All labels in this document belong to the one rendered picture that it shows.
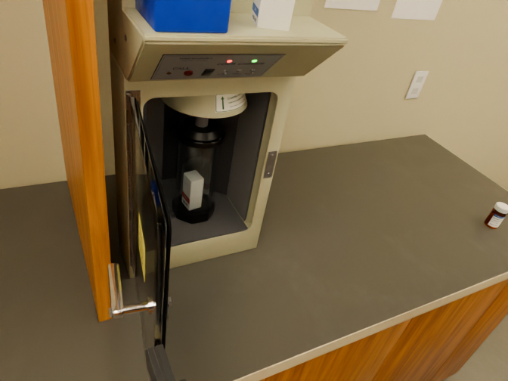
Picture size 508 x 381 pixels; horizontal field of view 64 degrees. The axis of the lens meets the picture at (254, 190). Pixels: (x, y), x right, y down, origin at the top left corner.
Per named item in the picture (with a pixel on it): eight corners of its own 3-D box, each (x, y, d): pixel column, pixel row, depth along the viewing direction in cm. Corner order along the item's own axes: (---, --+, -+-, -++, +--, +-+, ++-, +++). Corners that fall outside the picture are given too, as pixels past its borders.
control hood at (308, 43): (122, 75, 63) (119, 7, 57) (298, 71, 77) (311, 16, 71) (140, 109, 55) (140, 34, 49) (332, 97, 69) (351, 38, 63)
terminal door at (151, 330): (136, 267, 87) (134, 92, 63) (157, 410, 65) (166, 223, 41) (132, 267, 86) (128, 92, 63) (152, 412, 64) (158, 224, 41)
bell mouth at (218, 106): (149, 81, 85) (150, 55, 82) (227, 78, 93) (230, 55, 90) (175, 122, 73) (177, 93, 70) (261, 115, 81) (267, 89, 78)
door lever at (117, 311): (143, 267, 62) (143, 255, 60) (152, 319, 55) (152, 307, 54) (106, 272, 60) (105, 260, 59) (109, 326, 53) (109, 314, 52)
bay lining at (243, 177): (118, 184, 104) (112, 45, 83) (212, 171, 115) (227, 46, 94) (143, 251, 87) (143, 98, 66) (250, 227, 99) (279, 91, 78)
